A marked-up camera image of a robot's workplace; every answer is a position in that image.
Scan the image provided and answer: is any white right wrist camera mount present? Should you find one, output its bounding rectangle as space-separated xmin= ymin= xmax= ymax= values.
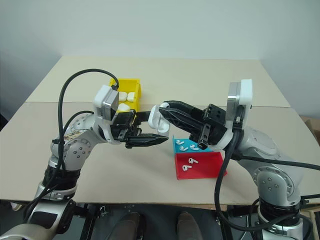
xmin=217 ymin=79 xmax=254 ymax=151

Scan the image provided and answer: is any red plastic tray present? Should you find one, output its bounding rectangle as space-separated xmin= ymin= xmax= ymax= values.
xmin=174 ymin=150 xmax=229 ymax=181

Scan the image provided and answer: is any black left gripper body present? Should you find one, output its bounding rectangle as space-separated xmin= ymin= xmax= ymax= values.
xmin=110 ymin=111 xmax=143 ymax=149

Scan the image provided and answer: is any dark brown rounded shape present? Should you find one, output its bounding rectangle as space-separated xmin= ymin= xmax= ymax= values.
xmin=176 ymin=211 xmax=199 ymax=240

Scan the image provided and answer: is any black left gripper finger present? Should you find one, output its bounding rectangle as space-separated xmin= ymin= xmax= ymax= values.
xmin=124 ymin=133 xmax=169 ymax=150
xmin=136 ymin=111 xmax=152 ymax=124

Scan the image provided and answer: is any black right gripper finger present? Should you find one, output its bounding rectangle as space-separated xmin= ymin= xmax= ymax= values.
xmin=159 ymin=100 xmax=207 ymax=119
xmin=159 ymin=108 xmax=204 ymax=136

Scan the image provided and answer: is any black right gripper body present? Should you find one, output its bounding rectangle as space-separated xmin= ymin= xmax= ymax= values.
xmin=189 ymin=103 xmax=230 ymax=151

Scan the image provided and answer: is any yellow plastic bin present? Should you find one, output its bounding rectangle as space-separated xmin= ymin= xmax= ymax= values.
xmin=109 ymin=78 xmax=144 ymax=119

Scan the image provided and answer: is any blue plastic tray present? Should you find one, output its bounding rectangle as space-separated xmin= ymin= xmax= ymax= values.
xmin=172 ymin=134 xmax=220 ymax=154

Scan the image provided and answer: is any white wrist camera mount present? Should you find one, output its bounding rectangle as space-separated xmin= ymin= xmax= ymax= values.
xmin=92 ymin=84 xmax=121 ymax=146
xmin=217 ymin=79 xmax=254 ymax=151

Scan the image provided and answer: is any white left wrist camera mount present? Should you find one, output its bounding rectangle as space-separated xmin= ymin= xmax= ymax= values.
xmin=92 ymin=84 xmax=121 ymax=146

